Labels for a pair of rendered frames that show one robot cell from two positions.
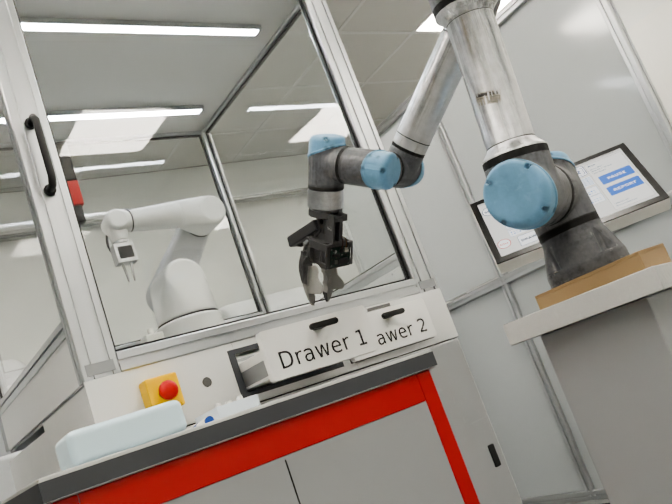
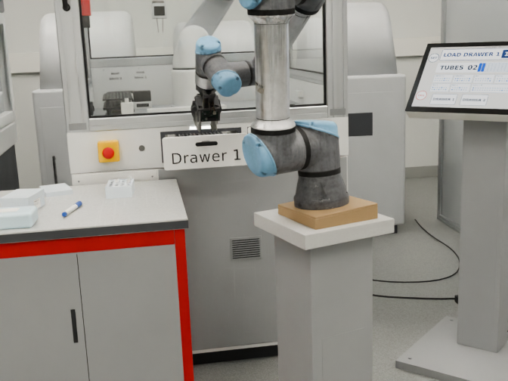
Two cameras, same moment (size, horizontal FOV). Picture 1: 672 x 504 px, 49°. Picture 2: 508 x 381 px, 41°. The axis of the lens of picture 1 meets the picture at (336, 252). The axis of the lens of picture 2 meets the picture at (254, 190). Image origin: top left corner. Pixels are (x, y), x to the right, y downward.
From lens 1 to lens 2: 1.29 m
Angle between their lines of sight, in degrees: 37
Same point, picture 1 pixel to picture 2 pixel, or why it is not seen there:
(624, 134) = not seen: outside the picture
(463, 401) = not seen: hidden behind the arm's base
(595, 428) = (280, 289)
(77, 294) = (72, 79)
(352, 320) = (234, 142)
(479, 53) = (259, 56)
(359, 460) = (119, 264)
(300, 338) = (190, 147)
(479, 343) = not seen: hidden behind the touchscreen
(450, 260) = (497, 32)
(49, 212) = (63, 23)
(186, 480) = (22, 251)
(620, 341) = (297, 257)
